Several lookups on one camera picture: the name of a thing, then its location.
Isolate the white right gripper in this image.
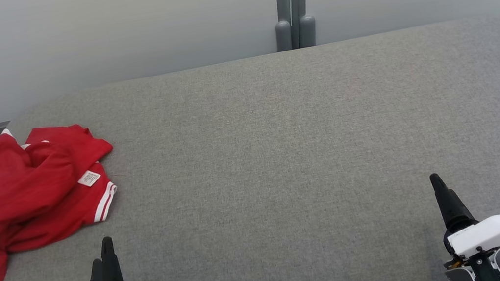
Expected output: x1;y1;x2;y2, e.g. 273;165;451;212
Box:
428;164;500;281

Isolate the red white basketball jersey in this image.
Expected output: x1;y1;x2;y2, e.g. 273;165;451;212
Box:
0;116;131;281

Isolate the grey fabric sofa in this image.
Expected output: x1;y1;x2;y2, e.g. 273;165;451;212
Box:
0;14;500;281

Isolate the straight grey partition post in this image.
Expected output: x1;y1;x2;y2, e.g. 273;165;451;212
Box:
270;0;320;52

